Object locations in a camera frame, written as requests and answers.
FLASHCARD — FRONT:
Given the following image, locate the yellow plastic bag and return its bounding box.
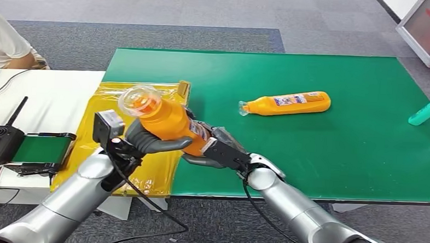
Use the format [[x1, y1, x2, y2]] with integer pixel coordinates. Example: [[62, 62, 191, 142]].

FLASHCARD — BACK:
[[50, 74, 193, 200]]

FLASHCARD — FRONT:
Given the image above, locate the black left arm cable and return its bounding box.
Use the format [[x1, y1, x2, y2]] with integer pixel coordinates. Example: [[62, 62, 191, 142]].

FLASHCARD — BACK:
[[97, 152, 193, 243]]

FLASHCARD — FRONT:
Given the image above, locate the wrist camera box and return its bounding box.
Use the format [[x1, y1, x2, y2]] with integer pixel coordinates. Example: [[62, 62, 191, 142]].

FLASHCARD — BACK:
[[92, 108, 127, 147], [200, 136, 254, 172]]

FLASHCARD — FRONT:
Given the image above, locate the person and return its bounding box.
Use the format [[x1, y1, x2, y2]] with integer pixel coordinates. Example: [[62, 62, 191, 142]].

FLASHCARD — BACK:
[[0, 7, 54, 72]]

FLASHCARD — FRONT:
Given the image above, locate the white table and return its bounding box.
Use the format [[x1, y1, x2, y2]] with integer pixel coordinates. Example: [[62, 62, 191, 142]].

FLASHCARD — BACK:
[[0, 66, 175, 223]]

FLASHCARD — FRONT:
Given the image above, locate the green table mat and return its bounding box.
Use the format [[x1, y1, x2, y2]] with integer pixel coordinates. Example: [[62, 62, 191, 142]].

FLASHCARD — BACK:
[[97, 44, 430, 208]]

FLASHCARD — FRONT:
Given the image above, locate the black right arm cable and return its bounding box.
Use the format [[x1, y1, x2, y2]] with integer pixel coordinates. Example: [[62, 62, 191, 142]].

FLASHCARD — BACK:
[[239, 178, 312, 243]]

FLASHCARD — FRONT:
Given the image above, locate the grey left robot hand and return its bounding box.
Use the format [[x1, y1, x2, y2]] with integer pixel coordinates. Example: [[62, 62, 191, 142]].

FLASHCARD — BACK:
[[124, 117, 195, 158]]

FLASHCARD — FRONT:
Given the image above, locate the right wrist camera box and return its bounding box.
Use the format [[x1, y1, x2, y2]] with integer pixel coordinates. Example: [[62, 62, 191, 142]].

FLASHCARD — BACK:
[[200, 136, 254, 172]]

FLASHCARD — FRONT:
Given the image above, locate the black radio box with antenna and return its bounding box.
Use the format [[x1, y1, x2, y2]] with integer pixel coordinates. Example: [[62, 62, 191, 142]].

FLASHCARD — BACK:
[[0, 95, 29, 167]]

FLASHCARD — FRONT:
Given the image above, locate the small green belt conveyor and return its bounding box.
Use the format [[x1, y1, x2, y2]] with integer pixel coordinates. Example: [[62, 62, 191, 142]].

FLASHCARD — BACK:
[[3, 129, 78, 179]]

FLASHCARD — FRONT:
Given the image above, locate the red and white sign board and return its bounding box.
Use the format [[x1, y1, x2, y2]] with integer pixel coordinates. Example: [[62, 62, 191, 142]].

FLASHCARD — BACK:
[[394, 0, 430, 68]]

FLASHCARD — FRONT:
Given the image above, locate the teal plastic bottle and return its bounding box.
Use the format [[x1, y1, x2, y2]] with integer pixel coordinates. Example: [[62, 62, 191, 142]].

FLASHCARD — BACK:
[[408, 89, 430, 127]]

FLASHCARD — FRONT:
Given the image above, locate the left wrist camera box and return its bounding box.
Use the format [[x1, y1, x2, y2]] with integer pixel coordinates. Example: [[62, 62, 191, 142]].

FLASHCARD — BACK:
[[92, 108, 127, 147]]

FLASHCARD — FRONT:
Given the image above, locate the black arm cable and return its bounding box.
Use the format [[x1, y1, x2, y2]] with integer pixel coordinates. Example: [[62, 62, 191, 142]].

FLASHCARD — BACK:
[[239, 178, 312, 243], [97, 152, 193, 243]]

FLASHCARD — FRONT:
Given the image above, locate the orange detergent bottle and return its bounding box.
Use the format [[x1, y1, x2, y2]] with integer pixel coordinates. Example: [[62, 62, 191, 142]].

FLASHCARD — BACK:
[[115, 83, 214, 158], [237, 88, 333, 121]]

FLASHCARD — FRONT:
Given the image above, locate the thin black desk cable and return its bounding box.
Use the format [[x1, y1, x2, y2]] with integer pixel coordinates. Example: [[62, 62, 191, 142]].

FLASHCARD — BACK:
[[0, 65, 48, 100]]

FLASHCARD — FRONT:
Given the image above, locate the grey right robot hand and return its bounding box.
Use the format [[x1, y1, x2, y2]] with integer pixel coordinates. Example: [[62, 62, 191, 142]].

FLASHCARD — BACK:
[[181, 108, 255, 172]]

